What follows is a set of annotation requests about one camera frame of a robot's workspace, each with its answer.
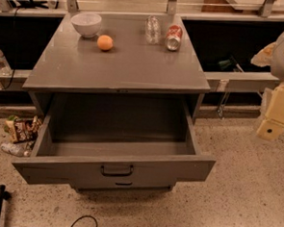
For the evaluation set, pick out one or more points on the clear bottle at left rail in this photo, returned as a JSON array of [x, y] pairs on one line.
[[5, 69]]

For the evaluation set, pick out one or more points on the grey top drawer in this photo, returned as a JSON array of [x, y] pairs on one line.
[[115, 142]]

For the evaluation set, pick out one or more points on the red soda can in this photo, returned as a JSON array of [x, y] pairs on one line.
[[173, 37]]

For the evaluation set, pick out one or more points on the green object behind rail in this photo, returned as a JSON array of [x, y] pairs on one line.
[[226, 65]]

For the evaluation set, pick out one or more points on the grey metal rail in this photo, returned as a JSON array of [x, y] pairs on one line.
[[240, 81], [15, 81]]

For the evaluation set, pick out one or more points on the grey metal rail left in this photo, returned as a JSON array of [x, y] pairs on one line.
[[15, 81]]

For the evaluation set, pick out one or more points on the crushed plastic bottle on floor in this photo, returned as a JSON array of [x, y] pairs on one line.
[[21, 149]]

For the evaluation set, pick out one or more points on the grey metal drawer cabinet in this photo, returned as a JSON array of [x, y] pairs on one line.
[[71, 64]]

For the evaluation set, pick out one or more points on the clear plastic bottle on cabinet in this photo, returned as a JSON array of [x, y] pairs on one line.
[[152, 30]]

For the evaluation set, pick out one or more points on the brown snack bag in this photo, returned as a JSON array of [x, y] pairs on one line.
[[22, 130]]

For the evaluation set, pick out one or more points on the grey metal rail right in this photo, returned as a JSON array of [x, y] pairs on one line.
[[240, 81]]

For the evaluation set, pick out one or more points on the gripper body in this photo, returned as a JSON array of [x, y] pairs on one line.
[[275, 109]]

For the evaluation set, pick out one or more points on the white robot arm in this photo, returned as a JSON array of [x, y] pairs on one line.
[[272, 56]]

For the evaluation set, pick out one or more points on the white ceramic bowl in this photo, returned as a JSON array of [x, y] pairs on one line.
[[86, 24]]

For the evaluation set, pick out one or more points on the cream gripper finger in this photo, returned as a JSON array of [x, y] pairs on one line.
[[269, 130]]

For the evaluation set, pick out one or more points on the orange fruit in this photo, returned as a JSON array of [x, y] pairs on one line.
[[105, 43]]

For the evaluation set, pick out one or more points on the metal bracket under rail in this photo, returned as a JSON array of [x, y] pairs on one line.
[[224, 98]]

